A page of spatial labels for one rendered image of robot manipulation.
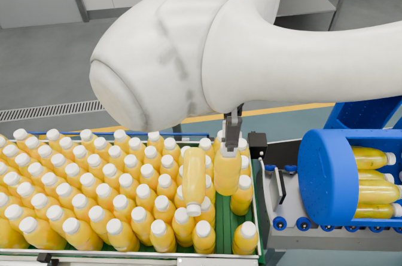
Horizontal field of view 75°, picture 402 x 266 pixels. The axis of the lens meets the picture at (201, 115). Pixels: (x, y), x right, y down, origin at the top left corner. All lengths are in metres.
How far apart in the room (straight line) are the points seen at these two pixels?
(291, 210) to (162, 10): 0.88
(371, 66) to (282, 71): 0.06
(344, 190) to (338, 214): 0.07
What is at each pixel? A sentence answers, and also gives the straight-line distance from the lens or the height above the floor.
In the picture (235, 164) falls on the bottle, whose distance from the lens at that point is 0.64.
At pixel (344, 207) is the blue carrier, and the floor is 1.16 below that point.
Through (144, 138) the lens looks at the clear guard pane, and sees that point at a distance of 1.17.
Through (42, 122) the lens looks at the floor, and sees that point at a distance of 2.87.
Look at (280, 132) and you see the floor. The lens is 2.40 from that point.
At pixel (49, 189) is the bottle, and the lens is 0.99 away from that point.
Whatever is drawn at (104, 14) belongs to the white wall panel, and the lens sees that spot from 4.16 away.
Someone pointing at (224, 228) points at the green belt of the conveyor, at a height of 0.90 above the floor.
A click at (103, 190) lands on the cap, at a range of 0.87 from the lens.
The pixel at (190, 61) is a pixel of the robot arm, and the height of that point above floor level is 1.70.
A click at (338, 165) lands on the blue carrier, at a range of 0.77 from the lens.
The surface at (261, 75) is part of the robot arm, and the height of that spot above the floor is 1.70.
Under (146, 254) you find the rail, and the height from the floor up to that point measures 0.98.
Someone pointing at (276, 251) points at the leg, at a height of 0.62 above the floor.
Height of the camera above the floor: 1.83
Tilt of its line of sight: 48 degrees down
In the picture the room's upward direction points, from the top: 2 degrees counter-clockwise
